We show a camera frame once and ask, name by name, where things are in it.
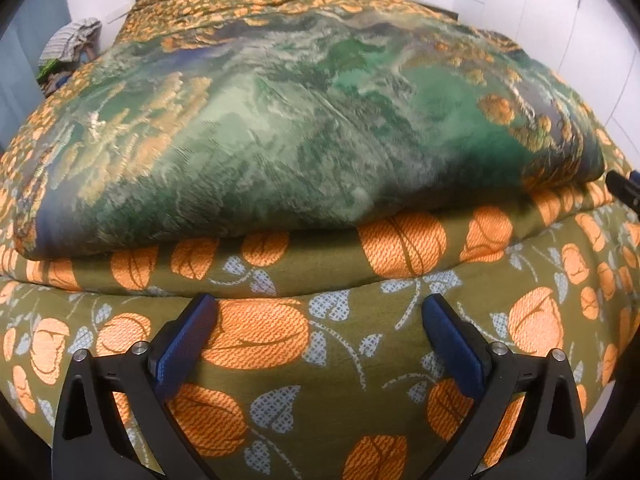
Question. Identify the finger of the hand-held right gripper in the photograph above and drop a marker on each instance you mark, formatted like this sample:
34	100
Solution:
625	190

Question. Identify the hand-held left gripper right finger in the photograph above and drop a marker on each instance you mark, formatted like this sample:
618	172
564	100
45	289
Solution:
452	345

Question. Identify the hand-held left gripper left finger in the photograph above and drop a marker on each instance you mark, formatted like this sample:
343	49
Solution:
187	345

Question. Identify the green landscape-print padded jacket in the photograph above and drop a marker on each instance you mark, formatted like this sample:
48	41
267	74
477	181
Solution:
310	125

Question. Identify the pile of striped clothes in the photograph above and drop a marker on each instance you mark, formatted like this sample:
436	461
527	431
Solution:
70	40

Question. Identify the olive quilt with orange flowers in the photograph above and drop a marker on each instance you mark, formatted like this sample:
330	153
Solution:
350	320

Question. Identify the white wardrobe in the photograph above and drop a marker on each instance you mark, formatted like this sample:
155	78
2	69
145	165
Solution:
550	20

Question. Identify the teal curtain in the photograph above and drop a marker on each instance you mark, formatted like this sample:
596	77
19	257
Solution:
25	60

